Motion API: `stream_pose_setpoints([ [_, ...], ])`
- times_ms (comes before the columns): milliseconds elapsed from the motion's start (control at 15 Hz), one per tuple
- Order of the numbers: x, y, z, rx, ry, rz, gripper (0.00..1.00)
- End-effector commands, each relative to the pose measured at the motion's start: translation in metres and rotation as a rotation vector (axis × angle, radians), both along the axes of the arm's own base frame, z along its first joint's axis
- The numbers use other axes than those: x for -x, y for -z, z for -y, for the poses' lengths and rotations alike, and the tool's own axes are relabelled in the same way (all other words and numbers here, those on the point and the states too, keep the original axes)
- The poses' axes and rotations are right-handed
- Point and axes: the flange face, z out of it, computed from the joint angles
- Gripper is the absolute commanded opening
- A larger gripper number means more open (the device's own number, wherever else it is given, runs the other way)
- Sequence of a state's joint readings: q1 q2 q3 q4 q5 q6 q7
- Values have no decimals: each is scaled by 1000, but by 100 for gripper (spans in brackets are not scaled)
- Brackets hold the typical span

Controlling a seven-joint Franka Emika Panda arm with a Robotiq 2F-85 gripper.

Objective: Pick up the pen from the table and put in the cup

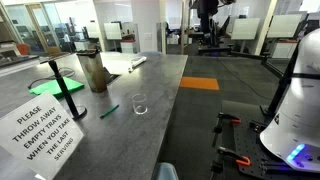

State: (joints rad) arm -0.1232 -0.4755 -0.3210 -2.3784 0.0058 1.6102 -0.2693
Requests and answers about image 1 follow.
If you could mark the far orange black clamp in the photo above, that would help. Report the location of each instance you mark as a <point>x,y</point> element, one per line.
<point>223,118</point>

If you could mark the orange black clamp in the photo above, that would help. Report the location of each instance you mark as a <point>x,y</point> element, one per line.
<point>222,152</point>
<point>223,118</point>

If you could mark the white paper sign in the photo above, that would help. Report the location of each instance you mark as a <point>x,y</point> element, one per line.
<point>41,134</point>

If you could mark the green pen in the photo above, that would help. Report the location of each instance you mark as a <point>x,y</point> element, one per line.
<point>109,111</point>

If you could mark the near blue chair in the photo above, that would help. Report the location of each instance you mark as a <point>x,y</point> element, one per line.
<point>165,171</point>

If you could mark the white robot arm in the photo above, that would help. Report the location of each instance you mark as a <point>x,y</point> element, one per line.
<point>293,135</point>

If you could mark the clear glass cup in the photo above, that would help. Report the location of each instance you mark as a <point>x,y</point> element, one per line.
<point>139,103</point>

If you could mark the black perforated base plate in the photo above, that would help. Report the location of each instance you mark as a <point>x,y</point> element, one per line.
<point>253,150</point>

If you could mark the near orange black clamp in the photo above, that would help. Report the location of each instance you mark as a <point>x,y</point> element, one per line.
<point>222,152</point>

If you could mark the rolled white paper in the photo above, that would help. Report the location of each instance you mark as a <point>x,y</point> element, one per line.
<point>136,62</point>

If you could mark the black sign stand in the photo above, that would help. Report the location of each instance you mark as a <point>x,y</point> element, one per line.
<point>74,111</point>

